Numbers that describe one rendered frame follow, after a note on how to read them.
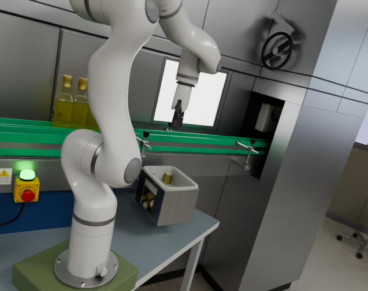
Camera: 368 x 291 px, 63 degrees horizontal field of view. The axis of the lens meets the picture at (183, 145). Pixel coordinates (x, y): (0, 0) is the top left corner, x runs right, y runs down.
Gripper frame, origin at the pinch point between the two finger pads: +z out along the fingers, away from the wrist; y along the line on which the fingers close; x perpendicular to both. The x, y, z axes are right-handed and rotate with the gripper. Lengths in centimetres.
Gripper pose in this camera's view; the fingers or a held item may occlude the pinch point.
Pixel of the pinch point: (177, 123)
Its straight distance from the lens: 116.4
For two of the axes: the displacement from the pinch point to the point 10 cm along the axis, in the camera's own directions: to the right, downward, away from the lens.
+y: -1.9, 2.3, -9.6
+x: 9.6, 2.6, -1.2
